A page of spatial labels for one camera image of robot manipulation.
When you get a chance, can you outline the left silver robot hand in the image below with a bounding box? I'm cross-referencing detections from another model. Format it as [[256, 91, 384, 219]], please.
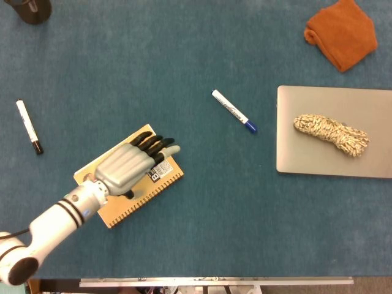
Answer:
[[95, 130, 181, 200]]

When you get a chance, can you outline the yellow spiral notebook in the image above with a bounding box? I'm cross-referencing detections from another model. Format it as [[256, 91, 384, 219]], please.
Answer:
[[73, 124, 184, 229]]

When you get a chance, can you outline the black-capped white marker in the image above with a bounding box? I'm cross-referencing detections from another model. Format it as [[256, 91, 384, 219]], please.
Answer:
[[15, 99, 44, 156]]

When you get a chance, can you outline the blue-capped white marker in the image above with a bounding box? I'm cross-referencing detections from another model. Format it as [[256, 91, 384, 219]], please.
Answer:
[[211, 89, 258, 135]]

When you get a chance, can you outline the blue felt table cloth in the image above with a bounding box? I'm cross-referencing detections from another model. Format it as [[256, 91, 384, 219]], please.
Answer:
[[0, 0, 392, 280]]

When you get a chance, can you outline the black mesh pen holder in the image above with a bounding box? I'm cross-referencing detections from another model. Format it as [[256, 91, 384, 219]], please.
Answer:
[[3, 0, 53, 25]]

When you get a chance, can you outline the grey metal tray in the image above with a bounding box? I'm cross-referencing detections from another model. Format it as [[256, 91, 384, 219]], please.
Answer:
[[276, 85, 392, 179]]

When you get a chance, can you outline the orange folded towel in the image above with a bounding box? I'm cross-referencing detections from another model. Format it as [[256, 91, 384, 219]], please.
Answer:
[[303, 0, 379, 74]]

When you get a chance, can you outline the aluminium table edge rail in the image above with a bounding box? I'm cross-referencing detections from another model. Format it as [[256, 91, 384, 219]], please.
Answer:
[[79, 277, 355, 288]]

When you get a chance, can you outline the beige braided rope bundle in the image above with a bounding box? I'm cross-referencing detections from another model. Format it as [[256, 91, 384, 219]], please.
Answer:
[[293, 113, 371, 157]]

